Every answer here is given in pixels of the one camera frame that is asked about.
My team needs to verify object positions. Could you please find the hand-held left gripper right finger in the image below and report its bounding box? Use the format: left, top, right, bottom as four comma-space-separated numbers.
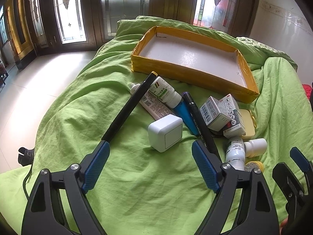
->
191, 140, 280, 235

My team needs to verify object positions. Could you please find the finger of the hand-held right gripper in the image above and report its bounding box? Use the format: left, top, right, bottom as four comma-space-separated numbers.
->
290, 147, 313, 177
272, 162, 305, 201

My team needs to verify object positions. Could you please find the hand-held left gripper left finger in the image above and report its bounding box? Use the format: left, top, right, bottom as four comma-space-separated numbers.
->
22, 141, 111, 235

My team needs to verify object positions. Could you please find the yellow jar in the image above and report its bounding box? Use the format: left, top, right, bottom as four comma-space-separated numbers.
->
244, 161, 265, 174

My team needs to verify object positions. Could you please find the white bottle with grey label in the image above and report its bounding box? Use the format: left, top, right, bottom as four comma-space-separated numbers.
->
224, 137, 246, 172

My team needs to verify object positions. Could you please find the small plain white bottle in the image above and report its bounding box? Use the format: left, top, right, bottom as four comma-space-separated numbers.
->
243, 138, 268, 157

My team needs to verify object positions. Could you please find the white charger adapter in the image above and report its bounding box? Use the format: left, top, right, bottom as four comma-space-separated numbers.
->
147, 115, 184, 153

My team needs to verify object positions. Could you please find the blue battery pack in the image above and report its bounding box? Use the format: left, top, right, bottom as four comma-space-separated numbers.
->
175, 100, 200, 136

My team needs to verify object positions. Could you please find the small silver box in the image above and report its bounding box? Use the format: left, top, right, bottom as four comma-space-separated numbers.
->
199, 96, 229, 131

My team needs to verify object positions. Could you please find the black marker pen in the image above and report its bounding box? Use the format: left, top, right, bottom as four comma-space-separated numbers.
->
181, 92, 222, 162

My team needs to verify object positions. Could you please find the white and red medicine box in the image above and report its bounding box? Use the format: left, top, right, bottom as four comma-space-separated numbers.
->
218, 94, 246, 137

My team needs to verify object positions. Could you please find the pale yellow plastic case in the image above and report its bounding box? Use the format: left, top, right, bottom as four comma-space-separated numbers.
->
238, 109, 257, 139

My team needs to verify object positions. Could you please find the black pen with yellow tip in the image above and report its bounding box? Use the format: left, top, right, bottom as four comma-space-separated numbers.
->
101, 71, 157, 142

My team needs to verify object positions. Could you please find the white ointment tube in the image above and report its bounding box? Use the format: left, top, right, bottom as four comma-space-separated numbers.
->
130, 83, 176, 120

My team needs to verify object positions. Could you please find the white bottle with green label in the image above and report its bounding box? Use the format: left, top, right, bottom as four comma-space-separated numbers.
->
147, 76, 183, 108

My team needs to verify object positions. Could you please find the yellow cardboard box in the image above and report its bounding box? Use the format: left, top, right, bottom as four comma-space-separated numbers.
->
130, 26, 260, 103

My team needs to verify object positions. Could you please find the green blanket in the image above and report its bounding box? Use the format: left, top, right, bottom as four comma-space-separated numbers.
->
0, 15, 306, 235

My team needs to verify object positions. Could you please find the red cloth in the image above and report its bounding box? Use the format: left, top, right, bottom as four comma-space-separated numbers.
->
301, 83, 313, 96

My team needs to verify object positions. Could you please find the patterned pillow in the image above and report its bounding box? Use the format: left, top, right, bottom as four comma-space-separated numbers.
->
236, 36, 286, 54

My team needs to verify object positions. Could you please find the wooden stained-glass door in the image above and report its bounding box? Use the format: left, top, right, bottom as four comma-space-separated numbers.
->
192, 0, 236, 28
50, 0, 90, 46
99, 0, 152, 42

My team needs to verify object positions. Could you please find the yellow-trimmed wooden door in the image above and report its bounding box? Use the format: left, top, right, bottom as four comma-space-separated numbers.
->
4, 0, 35, 61

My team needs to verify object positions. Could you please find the black corded device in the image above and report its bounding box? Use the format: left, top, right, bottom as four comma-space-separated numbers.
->
18, 147, 35, 169

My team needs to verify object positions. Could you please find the black cable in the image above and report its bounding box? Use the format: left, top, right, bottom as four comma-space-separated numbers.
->
23, 168, 33, 201

